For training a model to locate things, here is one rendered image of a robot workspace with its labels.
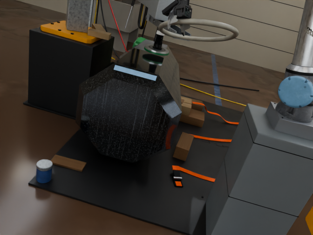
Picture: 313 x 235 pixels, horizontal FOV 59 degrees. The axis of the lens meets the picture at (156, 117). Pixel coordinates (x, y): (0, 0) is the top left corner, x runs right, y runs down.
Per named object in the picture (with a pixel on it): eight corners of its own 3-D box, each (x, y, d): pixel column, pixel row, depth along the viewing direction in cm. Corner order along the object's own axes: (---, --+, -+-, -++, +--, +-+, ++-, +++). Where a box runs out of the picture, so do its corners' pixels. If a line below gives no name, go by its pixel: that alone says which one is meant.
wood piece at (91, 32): (87, 34, 256) (87, 29, 253) (90, 32, 265) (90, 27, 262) (108, 40, 257) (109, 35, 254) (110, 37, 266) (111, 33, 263)
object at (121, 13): (93, 46, 511) (99, -4, 472) (114, 35, 627) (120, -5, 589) (125, 55, 508) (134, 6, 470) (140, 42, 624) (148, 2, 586)
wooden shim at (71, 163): (49, 163, 206) (49, 161, 205) (55, 155, 215) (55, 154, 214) (81, 171, 206) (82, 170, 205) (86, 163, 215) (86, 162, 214)
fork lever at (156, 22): (144, 19, 246) (145, 13, 244) (164, 23, 253) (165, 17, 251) (168, 37, 189) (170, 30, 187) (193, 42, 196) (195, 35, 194)
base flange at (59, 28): (38, 30, 248) (38, 24, 246) (64, 24, 292) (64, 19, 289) (89, 44, 245) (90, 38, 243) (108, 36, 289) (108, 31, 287)
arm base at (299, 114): (301, 108, 159) (309, 93, 154) (318, 125, 142) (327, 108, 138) (270, 103, 157) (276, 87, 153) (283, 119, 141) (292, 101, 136)
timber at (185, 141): (185, 161, 249) (188, 150, 243) (172, 156, 250) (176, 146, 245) (190, 145, 275) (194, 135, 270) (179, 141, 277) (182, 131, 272)
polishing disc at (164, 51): (166, 48, 251) (166, 47, 250) (170, 55, 232) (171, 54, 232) (143, 44, 246) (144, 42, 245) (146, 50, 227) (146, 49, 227)
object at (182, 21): (147, 33, 185) (147, 29, 185) (210, 44, 202) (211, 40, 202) (178, 18, 140) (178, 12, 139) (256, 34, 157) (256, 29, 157)
